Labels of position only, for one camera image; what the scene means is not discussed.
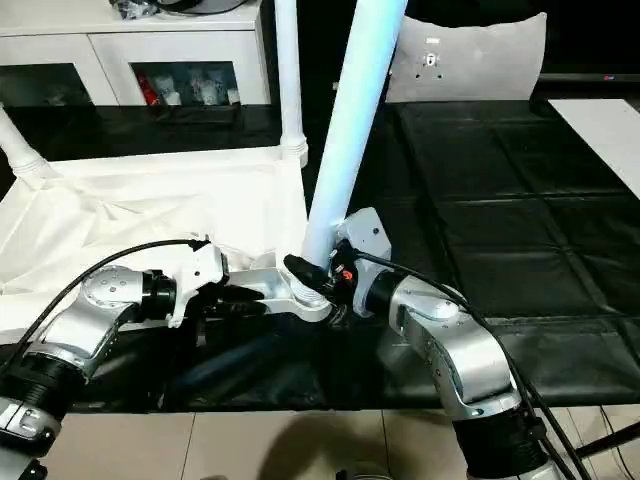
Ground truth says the white plastic table top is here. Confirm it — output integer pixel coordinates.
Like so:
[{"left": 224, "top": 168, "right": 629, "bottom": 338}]
[{"left": 0, "top": 146, "right": 335, "bottom": 347}]

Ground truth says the white plastic table leg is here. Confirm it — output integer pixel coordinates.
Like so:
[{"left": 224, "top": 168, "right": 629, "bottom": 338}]
[
  {"left": 292, "top": 0, "right": 410, "bottom": 307},
  {"left": 0, "top": 103, "right": 57, "bottom": 185},
  {"left": 272, "top": 0, "right": 310, "bottom": 165}
]

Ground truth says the black work mat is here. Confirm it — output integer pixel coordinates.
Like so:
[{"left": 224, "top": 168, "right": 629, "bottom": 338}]
[{"left": 0, "top": 97, "right": 640, "bottom": 414}]

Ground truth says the dark right robot foot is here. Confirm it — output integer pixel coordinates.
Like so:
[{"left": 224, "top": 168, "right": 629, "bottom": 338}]
[{"left": 339, "top": 467, "right": 397, "bottom": 480}]

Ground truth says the white glass-door cabinet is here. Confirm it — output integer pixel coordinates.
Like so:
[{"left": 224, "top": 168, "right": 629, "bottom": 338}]
[{"left": 0, "top": 0, "right": 275, "bottom": 108}]

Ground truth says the grey rice cooker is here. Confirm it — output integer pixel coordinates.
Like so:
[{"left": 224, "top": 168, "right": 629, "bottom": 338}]
[{"left": 158, "top": 0, "right": 247, "bottom": 15}]

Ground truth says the black tripod leg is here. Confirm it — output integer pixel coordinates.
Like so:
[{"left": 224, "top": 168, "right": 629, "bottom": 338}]
[{"left": 573, "top": 423, "right": 640, "bottom": 460}]

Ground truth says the dark clutter pile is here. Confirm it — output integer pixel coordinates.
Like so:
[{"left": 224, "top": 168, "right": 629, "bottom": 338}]
[{"left": 111, "top": 0, "right": 167, "bottom": 22}]

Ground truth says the black bar with red mark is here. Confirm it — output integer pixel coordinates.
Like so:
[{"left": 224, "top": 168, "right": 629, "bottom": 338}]
[{"left": 538, "top": 73, "right": 640, "bottom": 85}]

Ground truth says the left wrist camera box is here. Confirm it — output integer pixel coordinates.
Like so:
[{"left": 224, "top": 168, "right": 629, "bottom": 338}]
[{"left": 168, "top": 238, "right": 232, "bottom": 332}]

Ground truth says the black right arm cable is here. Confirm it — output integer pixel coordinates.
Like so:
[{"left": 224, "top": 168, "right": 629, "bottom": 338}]
[{"left": 348, "top": 246, "right": 594, "bottom": 480}]

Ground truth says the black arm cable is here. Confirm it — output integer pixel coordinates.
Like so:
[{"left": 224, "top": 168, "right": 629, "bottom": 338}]
[
  {"left": 348, "top": 246, "right": 594, "bottom": 480},
  {"left": 0, "top": 238, "right": 212, "bottom": 372}
]

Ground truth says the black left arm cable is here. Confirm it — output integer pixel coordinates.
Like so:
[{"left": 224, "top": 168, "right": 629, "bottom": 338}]
[{"left": 0, "top": 238, "right": 212, "bottom": 372}]

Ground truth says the thin black floor cable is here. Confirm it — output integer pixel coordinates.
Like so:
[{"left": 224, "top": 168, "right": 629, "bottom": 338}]
[{"left": 598, "top": 403, "right": 640, "bottom": 477}]

